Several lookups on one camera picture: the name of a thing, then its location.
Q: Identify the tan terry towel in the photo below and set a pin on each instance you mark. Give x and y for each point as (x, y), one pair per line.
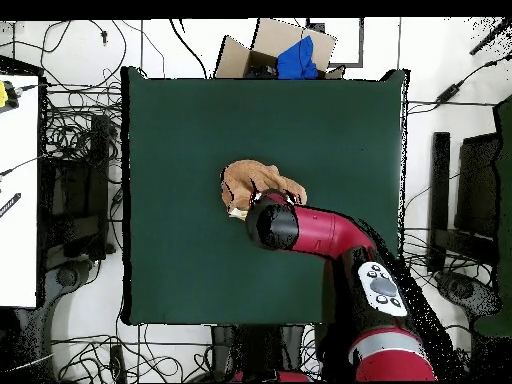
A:
(244, 176)

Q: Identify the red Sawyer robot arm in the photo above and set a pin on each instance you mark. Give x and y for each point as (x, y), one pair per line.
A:
(320, 232)

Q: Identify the black flat strip tool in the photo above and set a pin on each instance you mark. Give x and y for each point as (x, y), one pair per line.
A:
(10, 204)

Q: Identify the dark green table cloth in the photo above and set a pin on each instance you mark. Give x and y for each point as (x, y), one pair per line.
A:
(180, 140)

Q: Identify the blue garment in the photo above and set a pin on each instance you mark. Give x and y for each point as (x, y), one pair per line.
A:
(298, 62)

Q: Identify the open cardboard box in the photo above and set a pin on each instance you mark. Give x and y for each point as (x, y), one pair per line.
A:
(276, 36)

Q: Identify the black upright bar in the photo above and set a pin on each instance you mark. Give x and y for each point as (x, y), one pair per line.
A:
(439, 192)

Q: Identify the black power adapter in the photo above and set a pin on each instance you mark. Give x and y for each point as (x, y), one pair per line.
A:
(448, 93)

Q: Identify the dark green fabric piece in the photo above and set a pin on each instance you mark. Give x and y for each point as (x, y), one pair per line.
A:
(504, 200)

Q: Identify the black power strip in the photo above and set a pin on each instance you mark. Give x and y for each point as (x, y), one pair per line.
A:
(117, 364)

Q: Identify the white desk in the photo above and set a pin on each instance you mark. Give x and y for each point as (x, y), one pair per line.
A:
(18, 200)

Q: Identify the black tripod leg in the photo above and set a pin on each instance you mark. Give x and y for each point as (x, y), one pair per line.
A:
(490, 38)

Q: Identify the yellow and black device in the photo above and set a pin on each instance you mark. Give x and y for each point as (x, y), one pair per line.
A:
(4, 96)

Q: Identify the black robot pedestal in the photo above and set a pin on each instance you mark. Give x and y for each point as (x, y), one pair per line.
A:
(256, 348)

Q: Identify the dark square floor frame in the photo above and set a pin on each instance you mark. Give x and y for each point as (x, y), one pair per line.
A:
(361, 48)

